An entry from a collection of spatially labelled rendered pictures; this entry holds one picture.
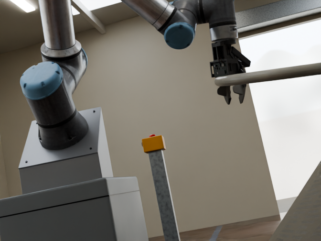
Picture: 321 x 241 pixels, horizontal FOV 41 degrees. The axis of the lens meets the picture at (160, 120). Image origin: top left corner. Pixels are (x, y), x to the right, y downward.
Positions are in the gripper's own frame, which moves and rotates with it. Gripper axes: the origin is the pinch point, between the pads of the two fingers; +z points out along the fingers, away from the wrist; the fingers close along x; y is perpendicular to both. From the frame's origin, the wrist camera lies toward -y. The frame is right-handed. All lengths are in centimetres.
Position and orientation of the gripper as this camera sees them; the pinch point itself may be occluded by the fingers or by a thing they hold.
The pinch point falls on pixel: (235, 100)
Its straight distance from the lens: 146.8
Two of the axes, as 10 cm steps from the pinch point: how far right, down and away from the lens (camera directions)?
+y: -7.0, 1.5, -7.0
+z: 1.3, 9.9, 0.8
